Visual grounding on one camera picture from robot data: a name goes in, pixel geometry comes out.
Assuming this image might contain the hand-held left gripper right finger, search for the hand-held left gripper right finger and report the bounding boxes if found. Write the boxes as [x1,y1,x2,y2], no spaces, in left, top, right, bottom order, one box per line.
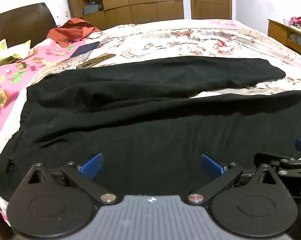
[187,153,281,204]

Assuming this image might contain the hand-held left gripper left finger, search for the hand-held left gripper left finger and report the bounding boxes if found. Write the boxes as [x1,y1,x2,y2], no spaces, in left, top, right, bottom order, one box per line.
[25,152,119,204]

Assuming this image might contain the black pants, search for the black pants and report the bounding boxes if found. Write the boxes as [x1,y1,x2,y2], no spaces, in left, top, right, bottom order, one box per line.
[0,56,301,200]

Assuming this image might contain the flat gold and black box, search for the flat gold and black box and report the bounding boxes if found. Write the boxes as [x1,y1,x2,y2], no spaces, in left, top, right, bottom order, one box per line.
[76,53,116,69]

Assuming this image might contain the pink floral blanket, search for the pink floral blanket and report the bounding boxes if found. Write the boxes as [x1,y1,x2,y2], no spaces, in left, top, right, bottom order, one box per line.
[0,31,101,220]

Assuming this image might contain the wooden side cabinet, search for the wooden side cabinet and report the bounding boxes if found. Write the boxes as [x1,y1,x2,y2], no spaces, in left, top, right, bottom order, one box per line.
[267,19,301,61]

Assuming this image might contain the dark blue notebook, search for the dark blue notebook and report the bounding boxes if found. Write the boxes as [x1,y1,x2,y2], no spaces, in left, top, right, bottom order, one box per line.
[70,41,101,58]

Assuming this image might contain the floral satin bedsheet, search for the floral satin bedsheet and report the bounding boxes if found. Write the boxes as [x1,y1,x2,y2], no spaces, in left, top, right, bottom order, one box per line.
[38,19,301,99]

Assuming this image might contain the red-orange cloth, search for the red-orange cloth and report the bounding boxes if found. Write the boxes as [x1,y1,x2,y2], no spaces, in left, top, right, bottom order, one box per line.
[47,18,103,47]

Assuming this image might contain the green and yellow patterned bag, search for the green and yellow patterned bag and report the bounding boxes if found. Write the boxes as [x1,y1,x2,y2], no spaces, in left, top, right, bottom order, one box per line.
[0,39,31,71]

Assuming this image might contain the grey box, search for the grey box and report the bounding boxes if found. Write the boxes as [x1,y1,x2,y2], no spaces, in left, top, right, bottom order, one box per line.
[83,4,102,16]

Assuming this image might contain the dark wooden headboard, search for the dark wooden headboard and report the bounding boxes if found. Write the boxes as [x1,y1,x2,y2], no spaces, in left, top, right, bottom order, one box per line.
[0,2,58,49]

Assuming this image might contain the wooden door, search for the wooden door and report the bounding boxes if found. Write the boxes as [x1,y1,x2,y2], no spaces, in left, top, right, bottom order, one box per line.
[189,0,233,20]

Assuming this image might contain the wooden wardrobe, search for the wooden wardrobe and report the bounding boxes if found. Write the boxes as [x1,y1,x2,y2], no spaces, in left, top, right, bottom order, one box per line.
[64,0,184,30]

